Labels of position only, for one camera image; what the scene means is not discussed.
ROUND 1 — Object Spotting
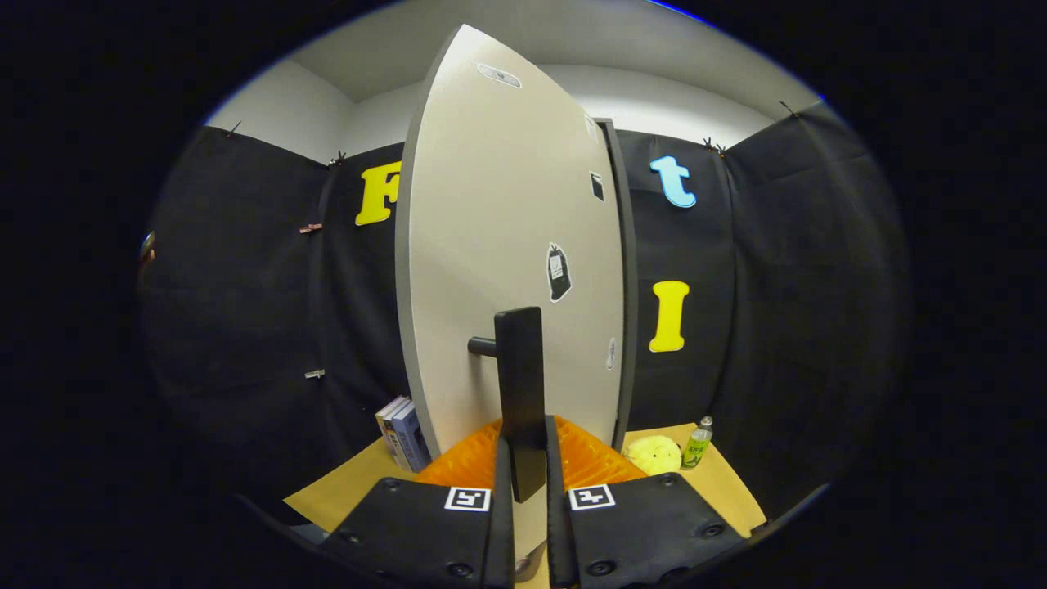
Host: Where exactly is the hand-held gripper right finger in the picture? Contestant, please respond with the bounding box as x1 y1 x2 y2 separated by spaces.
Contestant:
543 414 749 589

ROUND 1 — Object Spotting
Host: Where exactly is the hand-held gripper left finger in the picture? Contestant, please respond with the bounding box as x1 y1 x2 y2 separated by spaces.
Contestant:
319 417 518 589

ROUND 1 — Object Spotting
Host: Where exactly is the black door handle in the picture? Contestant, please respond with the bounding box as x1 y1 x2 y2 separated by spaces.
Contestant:
468 307 547 504

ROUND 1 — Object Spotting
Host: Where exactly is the grey shoe cabinet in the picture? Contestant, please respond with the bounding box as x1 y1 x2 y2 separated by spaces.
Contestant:
593 117 640 455

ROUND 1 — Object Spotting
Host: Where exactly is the beige shoe cabinet door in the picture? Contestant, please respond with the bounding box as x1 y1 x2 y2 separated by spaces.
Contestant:
394 23 627 459

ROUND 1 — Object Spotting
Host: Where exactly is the yellow plush toy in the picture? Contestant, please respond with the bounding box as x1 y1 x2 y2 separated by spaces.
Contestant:
623 434 683 477

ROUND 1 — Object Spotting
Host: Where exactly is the blue book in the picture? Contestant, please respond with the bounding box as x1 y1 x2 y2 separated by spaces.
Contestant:
391 401 432 474

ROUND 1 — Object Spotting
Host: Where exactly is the green drink bottle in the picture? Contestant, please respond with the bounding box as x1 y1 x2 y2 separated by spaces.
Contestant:
681 416 714 470

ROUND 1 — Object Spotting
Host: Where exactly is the black backdrop cloth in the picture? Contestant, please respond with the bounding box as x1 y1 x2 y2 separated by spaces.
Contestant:
139 100 913 524

